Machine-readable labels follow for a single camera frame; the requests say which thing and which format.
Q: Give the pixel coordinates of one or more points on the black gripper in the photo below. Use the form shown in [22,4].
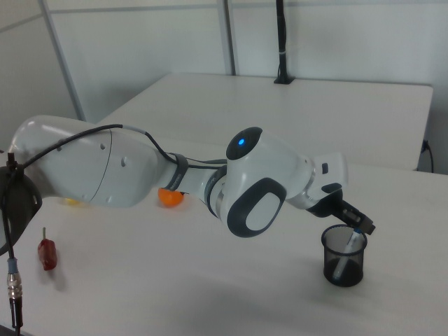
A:
[329,206]

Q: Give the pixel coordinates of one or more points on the blue white marker pen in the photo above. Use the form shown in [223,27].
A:
[344,255]

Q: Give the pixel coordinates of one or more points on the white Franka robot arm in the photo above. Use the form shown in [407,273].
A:
[262,164]

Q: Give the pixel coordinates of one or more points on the black mesh pen cup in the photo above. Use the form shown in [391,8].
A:
[344,273]

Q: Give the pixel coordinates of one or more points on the adjoining white table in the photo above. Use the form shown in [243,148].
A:
[280,119]

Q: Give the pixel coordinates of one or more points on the orange mandarin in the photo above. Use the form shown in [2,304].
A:
[169,198]

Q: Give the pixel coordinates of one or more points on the black pole with flat base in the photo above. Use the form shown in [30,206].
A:
[281,42]

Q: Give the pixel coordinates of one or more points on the yellow bell pepper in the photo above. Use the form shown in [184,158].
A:
[73,201]

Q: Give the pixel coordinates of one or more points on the red chili pepper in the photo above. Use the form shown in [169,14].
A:
[48,253]

